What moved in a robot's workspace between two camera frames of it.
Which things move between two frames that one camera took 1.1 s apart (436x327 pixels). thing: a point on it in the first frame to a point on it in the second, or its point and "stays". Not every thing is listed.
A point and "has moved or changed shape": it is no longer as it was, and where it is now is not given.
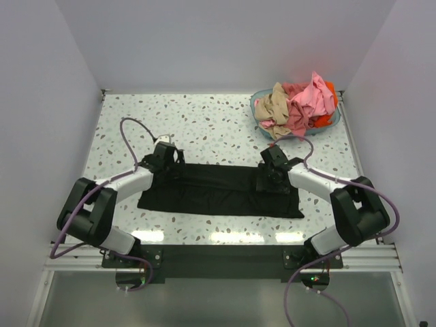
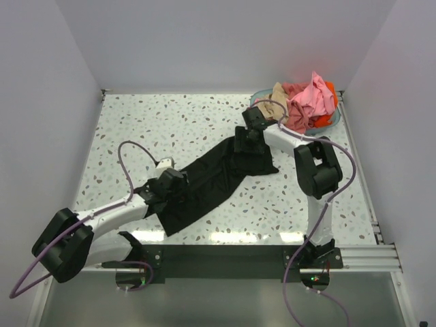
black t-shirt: [217, 190] has moved or changed shape
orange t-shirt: [326, 120] stays
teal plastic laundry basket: [268, 132] stays
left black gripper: [180, 162] to [184, 183]
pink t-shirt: [307, 100] stays
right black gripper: [263, 183] to [240, 133]
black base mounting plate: [223, 261] stays
